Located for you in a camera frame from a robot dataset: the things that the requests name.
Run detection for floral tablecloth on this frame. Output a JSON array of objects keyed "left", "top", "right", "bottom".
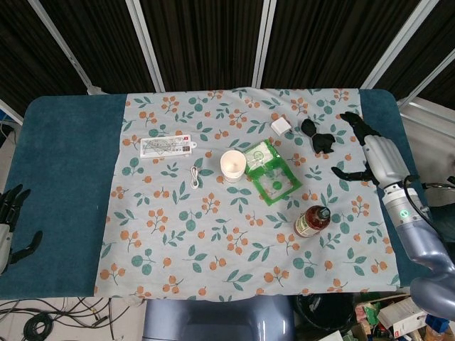
[{"left": 94, "top": 87, "right": 402, "bottom": 299}]

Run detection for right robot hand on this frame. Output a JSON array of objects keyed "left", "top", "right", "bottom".
[{"left": 331, "top": 112, "right": 410, "bottom": 190}]

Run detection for brown tea bottle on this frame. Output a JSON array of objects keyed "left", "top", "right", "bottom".
[{"left": 294, "top": 205, "right": 332, "bottom": 238}]

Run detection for white paper cup stack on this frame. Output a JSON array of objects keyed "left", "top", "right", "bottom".
[{"left": 219, "top": 150, "right": 247, "bottom": 184}]

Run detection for white coiled cable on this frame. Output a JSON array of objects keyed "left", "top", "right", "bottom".
[{"left": 188, "top": 165, "right": 202, "bottom": 189}]

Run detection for black partition screen panel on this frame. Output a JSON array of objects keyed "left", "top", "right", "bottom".
[
  {"left": 362, "top": 0, "right": 455, "bottom": 107},
  {"left": 0, "top": 0, "right": 90, "bottom": 121},
  {"left": 28, "top": 0, "right": 166, "bottom": 95},
  {"left": 252, "top": 0, "right": 433, "bottom": 90},
  {"left": 126, "top": 0, "right": 277, "bottom": 92}
]

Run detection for green plastic pouch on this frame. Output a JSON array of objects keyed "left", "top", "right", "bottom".
[{"left": 242, "top": 140, "right": 303, "bottom": 207}]

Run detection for black bin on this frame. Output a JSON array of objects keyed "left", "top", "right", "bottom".
[{"left": 293, "top": 293, "right": 358, "bottom": 335}]

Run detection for white box with red label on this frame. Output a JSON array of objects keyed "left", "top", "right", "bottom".
[{"left": 377, "top": 296, "right": 427, "bottom": 338}]

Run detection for white charger adapter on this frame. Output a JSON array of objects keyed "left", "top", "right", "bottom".
[{"left": 270, "top": 119, "right": 293, "bottom": 136}]

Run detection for black cloth bundle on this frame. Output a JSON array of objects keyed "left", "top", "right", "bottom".
[{"left": 300, "top": 118, "right": 337, "bottom": 156}]

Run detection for black floor cables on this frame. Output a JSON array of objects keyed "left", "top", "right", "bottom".
[{"left": 0, "top": 296, "right": 143, "bottom": 341}]

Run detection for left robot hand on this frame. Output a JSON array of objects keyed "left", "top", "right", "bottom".
[{"left": 0, "top": 183, "right": 43, "bottom": 274}]

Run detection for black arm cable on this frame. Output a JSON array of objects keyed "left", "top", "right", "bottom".
[{"left": 402, "top": 174, "right": 445, "bottom": 230}]

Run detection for teal table cover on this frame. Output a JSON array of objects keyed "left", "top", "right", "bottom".
[{"left": 0, "top": 88, "right": 449, "bottom": 301}]

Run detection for dark teal padded chair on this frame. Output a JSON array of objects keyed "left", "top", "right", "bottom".
[{"left": 422, "top": 180, "right": 455, "bottom": 246}]

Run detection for blue-grey robot torso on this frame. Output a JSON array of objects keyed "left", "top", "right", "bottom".
[{"left": 141, "top": 294, "right": 296, "bottom": 341}]

